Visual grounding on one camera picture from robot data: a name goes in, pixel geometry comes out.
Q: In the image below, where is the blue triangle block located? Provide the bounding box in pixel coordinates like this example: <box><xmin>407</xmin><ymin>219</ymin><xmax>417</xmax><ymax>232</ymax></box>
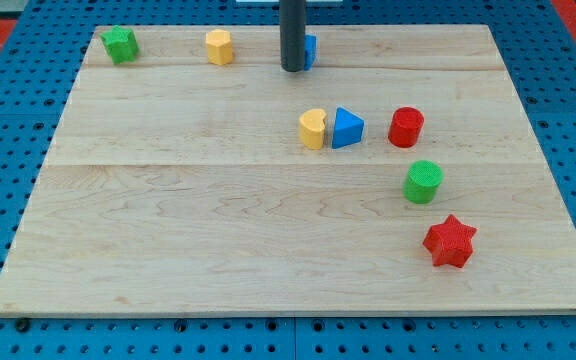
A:
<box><xmin>332</xmin><ymin>107</ymin><xmax>365</xmax><ymax>149</ymax></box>

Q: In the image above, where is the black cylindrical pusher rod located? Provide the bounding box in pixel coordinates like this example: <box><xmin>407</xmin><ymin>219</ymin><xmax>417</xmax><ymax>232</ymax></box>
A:
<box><xmin>279</xmin><ymin>0</ymin><xmax>306</xmax><ymax>72</ymax></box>

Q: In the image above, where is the green star block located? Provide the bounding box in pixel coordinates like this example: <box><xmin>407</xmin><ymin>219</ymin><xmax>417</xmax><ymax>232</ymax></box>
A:
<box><xmin>100</xmin><ymin>25</ymin><xmax>139</xmax><ymax>65</ymax></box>

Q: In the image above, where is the red star block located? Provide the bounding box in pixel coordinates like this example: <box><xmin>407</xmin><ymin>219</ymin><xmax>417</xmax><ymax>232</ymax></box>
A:
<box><xmin>423</xmin><ymin>214</ymin><xmax>477</xmax><ymax>268</ymax></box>

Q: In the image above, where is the green cylinder block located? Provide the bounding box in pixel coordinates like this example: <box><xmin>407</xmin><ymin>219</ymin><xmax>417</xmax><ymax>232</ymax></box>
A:
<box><xmin>402</xmin><ymin>160</ymin><xmax>443</xmax><ymax>204</ymax></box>

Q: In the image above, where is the red cylinder block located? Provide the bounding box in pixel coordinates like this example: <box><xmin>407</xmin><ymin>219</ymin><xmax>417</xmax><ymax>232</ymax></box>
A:
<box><xmin>388</xmin><ymin>107</ymin><xmax>425</xmax><ymax>148</ymax></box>

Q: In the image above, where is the blue cube block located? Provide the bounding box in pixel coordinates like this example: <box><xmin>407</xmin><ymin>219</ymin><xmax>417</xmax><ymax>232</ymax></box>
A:
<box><xmin>304</xmin><ymin>34</ymin><xmax>317</xmax><ymax>71</ymax></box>

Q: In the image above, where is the light wooden board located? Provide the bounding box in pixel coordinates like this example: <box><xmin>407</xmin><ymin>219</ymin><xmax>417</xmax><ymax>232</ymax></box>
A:
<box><xmin>0</xmin><ymin>25</ymin><xmax>576</xmax><ymax>318</ymax></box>

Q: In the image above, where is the yellow hexagon block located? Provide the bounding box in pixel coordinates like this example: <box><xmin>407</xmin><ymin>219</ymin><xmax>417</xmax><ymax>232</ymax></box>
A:
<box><xmin>205</xmin><ymin>29</ymin><xmax>234</xmax><ymax>66</ymax></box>

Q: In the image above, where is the yellow heart block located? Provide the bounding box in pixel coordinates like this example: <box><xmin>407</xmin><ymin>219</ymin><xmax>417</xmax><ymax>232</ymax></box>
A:
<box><xmin>298</xmin><ymin>108</ymin><xmax>327</xmax><ymax>150</ymax></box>

